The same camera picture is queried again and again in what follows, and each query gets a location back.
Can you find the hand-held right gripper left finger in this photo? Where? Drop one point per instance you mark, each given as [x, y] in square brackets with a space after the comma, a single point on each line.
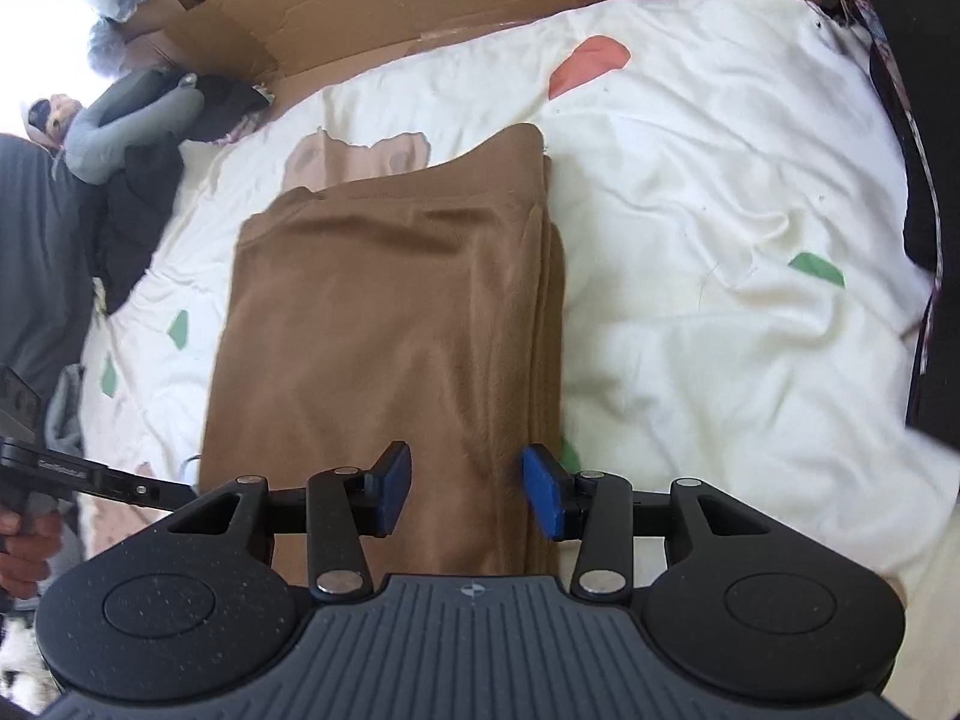
[396, 484]

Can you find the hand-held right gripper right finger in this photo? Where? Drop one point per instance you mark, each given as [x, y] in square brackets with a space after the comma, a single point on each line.
[544, 491]

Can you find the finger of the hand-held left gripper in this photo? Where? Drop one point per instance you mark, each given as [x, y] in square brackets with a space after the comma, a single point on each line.
[142, 491]

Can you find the brown printed t-shirt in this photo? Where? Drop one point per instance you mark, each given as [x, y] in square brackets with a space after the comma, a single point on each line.
[375, 315]

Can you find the person's left hand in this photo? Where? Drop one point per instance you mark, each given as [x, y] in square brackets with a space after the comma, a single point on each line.
[30, 555]

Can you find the white speckled fluffy cloth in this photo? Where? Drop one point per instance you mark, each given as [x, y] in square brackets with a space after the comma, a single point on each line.
[19, 660]

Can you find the dark grey pillow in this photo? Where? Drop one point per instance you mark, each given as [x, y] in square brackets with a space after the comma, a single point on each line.
[37, 262]

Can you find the crumpled black garment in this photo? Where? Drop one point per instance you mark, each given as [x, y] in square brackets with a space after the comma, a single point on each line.
[142, 217]

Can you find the grey neck pillow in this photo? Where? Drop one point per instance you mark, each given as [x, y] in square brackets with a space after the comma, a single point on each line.
[105, 142]

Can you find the cream bear-print blanket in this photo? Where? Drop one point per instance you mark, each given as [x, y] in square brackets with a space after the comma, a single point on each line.
[712, 202]

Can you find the teddy bear plush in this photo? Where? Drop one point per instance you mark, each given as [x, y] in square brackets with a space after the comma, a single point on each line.
[56, 116]

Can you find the small cardboard box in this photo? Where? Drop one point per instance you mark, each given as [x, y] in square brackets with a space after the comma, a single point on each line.
[154, 22]

